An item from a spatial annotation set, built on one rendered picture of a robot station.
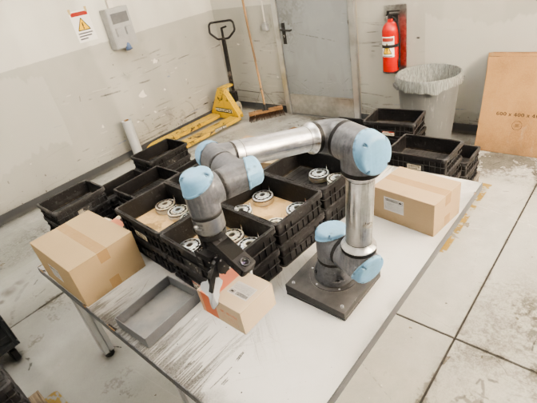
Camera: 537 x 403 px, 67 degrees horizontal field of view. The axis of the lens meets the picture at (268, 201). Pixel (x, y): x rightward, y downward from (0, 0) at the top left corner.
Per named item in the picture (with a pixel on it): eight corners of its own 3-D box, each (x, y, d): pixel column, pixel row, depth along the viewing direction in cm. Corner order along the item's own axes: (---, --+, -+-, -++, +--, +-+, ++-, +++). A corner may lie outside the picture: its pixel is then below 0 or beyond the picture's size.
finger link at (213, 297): (202, 301, 106) (209, 268, 105) (217, 310, 102) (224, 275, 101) (192, 303, 103) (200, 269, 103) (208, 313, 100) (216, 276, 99)
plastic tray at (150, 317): (149, 348, 148) (145, 339, 145) (118, 326, 160) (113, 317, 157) (201, 300, 164) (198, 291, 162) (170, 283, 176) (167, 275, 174)
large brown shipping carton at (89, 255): (49, 275, 197) (29, 242, 187) (103, 241, 215) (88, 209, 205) (88, 307, 173) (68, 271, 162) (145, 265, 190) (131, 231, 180)
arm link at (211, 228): (228, 209, 95) (203, 228, 91) (232, 225, 98) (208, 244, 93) (208, 201, 100) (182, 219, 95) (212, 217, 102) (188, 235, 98)
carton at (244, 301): (276, 303, 108) (271, 282, 104) (245, 334, 101) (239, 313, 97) (234, 282, 118) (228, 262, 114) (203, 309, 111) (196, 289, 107)
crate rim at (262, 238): (277, 231, 160) (276, 226, 159) (220, 275, 143) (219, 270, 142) (213, 205, 186) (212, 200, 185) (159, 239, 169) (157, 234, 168)
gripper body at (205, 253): (220, 252, 109) (208, 215, 103) (242, 262, 104) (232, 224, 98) (199, 269, 105) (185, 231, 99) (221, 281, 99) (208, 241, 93)
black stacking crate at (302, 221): (325, 213, 182) (323, 192, 176) (281, 249, 165) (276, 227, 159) (263, 192, 207) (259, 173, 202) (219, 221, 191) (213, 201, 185)
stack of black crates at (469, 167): (478, 173, 310) (481, 145, 298) (464, 193, 292) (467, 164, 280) (426, 165, 335) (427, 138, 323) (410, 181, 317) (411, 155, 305)
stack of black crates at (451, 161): (459, 199, 286) (464, 141, 263) (443, 221, 268) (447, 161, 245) (404, 187, 311) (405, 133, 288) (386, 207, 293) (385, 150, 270)
